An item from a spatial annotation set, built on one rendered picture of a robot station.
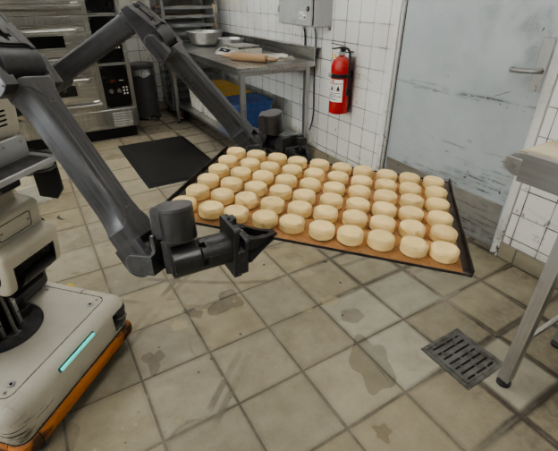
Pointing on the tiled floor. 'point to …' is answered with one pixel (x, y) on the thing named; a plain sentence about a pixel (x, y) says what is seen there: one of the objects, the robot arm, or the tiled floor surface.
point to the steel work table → (303, 59)
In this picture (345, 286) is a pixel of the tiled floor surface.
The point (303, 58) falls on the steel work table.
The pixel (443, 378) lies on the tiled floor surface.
